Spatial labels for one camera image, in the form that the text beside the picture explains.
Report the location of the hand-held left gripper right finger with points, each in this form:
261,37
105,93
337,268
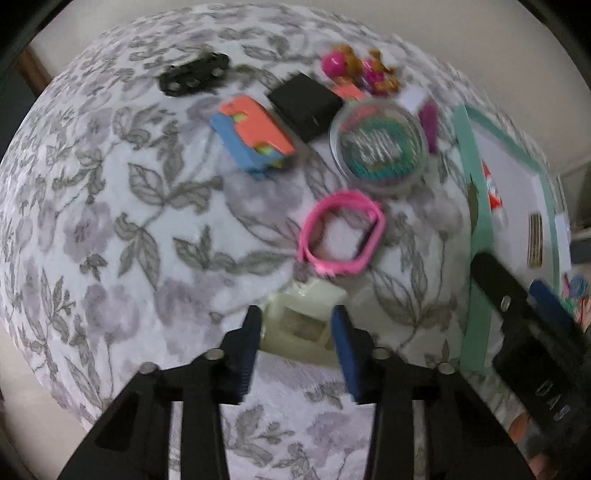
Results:
344,350

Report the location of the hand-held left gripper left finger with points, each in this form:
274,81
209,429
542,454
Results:
251,350

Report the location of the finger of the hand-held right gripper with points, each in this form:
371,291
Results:
498,290
551,304

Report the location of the mint green cardboard box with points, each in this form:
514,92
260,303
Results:
478,258

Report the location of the cream plastic case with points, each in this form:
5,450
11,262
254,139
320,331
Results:
295,323

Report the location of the round clear container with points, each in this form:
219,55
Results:
378,147

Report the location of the blue and orange toy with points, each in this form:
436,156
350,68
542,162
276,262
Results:
251,129

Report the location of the black toy car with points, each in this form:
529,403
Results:
194,76

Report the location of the colourful patterned item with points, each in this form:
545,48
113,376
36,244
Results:
577,288

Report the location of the gold striped card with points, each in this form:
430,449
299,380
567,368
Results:
535,240

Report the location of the orange and white packet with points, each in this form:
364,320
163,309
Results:
494,194

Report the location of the floral printed blanket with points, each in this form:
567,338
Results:
138,230

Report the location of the small orange card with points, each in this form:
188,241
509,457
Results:
351,92

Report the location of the black square box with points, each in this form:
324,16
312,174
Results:
304,106

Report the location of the pink and brown toy figure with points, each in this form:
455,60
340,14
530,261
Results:
332,64
376,69

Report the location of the brown wooden bed frame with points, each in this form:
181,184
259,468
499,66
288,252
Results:
34,67

